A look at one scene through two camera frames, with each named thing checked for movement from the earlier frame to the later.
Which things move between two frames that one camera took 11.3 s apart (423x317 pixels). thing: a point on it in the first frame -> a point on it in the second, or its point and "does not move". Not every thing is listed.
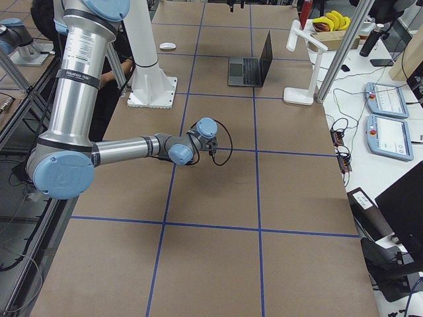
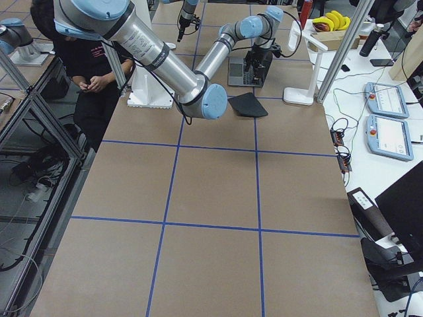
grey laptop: (250, 72) does not move
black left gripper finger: (230, 3) -> (184, 23)
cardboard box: (332, 40) does not move
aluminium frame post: (362, 13) does not move
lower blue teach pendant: (390, 137) does not move
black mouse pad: (163, 158) -> (247, 105)
